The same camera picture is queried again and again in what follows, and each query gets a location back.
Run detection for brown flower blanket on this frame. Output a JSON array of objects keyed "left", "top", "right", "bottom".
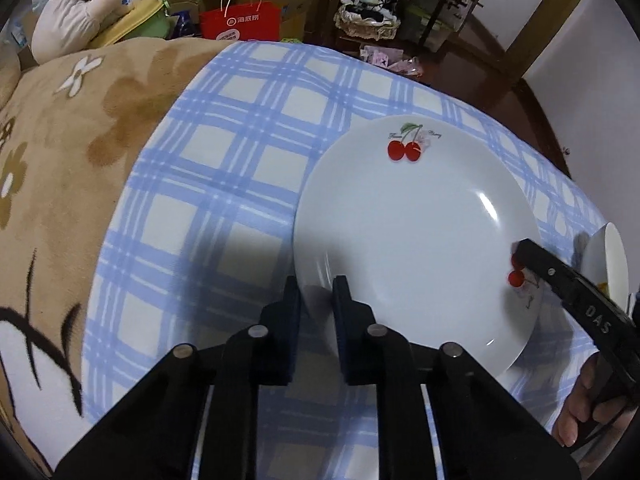
[{"left": 0, "top": 35, "right": 236, "bottom": 476}]

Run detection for red paper bag white handles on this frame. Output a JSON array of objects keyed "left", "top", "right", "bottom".
[{"left": 199, "top": 0, "right": 282, "bottom": 43}]

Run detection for person's right hand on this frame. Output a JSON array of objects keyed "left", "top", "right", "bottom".
[{"left": 552, "top": 352, "right": 631, "bottom": 448}]

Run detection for clear plastic storage box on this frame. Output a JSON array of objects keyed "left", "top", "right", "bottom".
[{"left": 397, "top": 0, "right": 468, "bottom": 53}]

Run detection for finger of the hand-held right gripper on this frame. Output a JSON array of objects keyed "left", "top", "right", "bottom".
[{"left": 514, "top": 239, "right": 636, "bottom": 348}]

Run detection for pink printed packet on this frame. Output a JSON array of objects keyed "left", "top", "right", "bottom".
[
  {"left": 390, "top": 57, "right": 423, "bottom": 78},
  {"left": 360, "top": 45, "right": 391, "bottom": 68}
]

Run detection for yellow green cushion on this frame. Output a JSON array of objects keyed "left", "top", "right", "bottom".
[{"left": 95, "top": 0, "right": 171, "bottom": 46}]

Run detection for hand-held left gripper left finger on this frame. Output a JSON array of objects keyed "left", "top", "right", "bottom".
[{"left": 55, "top": 275, "right": 303, "bottom": 480}]

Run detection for blue plaid cloth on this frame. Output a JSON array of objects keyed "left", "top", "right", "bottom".
[{"left": 80, "top": 40, "right": 613, "bottom": 480}]

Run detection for large white bowl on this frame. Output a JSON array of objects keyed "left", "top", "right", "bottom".
[{"left": 582, "top": 222, "right": 632, "bottom": 306}]

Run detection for wicker basket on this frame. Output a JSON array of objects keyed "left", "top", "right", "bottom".
[{"left": 334, "top": 2, "right": 403, "bottom": 41}]

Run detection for cardboard box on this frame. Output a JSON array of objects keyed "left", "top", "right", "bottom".
[{"left": 167, "top": 0, "right": 313, "bottom": 43}]

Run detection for large white cherry plate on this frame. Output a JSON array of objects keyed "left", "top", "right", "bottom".
[{"left": 292, "top": 114, "right": 543, "bottom": 378}]

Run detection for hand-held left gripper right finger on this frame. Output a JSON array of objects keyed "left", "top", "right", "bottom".
[{"left": 332, "top": 275, "right": 583, "bottom": 480}]

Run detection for wooden door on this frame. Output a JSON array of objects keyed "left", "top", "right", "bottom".
[{"left": 465, "top": 0, "right": 598, "bottom": 81}]

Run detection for pink white plush toy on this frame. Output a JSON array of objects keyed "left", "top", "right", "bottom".
[{"left": 30, "top": 0, "right": 168, "bottom": 61}]

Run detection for small black side table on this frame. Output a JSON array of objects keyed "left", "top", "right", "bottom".
[{"left": 400, "top": 0, "right": 486, "bottom": 53}]

